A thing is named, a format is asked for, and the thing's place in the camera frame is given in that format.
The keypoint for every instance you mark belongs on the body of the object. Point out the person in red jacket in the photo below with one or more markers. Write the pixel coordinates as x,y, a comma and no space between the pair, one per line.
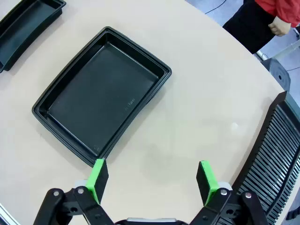
250,25

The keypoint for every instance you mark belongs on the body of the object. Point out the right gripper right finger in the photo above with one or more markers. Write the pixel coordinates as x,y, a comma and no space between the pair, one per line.
206,182

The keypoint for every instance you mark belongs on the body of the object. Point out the black ESD tray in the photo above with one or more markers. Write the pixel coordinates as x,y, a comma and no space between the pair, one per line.
100,93
21,30

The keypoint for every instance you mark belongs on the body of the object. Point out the red-sleeved right forearm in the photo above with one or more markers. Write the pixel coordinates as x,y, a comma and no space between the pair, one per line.
291,16

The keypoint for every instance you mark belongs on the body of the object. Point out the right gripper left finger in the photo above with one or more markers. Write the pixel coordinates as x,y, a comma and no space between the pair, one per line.
98,180

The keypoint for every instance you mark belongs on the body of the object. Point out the person's right hand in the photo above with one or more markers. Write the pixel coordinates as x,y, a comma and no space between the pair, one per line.
280,26

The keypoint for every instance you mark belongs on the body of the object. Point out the black slotted board rack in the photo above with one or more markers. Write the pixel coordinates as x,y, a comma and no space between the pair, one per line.
276,152

